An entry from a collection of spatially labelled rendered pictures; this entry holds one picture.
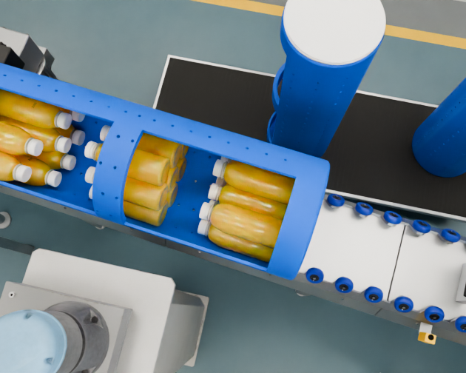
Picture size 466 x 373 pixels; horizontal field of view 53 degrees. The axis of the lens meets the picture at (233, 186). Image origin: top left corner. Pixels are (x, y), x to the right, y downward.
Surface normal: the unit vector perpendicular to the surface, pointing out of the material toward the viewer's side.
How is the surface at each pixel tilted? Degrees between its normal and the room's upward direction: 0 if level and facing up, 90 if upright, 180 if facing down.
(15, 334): 7
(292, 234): 28
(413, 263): 0
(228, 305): 0
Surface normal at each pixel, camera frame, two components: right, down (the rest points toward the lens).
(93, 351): 0.93, 0.07
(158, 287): -0.02, -0.25
